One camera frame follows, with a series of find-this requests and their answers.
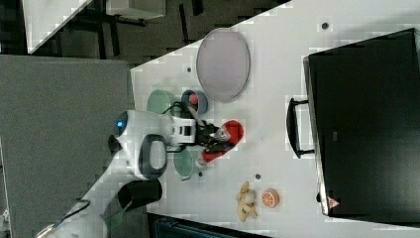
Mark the red ketchup bottle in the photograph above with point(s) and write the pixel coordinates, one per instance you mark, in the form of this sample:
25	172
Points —
235	133

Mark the green perforated colander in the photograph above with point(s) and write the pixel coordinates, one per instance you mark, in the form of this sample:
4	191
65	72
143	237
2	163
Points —
160	100

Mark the grey foam panel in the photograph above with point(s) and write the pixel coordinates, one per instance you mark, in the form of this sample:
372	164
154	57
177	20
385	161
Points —
56	117

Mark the yellow plush toy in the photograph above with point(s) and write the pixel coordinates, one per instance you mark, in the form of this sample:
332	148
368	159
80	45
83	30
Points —
246	199

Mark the blue metal frame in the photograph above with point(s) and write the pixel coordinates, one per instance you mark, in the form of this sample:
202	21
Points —
169	227

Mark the lilac round plate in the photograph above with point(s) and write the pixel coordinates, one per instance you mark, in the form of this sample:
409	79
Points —
223	64

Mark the black toaster oven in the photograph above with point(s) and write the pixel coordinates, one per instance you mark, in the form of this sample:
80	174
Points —
364	111

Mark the teal mug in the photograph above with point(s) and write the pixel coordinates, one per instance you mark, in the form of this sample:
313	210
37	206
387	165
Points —
185	163

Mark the small blue bowl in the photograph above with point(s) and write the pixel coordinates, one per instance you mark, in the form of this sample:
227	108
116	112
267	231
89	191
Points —
202	106

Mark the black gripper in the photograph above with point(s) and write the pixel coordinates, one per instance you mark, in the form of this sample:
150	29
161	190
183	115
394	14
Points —
208	135

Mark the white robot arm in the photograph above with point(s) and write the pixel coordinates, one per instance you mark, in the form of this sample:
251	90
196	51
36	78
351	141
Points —
141	149

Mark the orange slice toy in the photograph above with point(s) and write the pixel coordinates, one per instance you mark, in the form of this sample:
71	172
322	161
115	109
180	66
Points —
270	198

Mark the pink toy strawberry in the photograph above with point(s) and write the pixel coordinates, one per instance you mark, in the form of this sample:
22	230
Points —
193	98

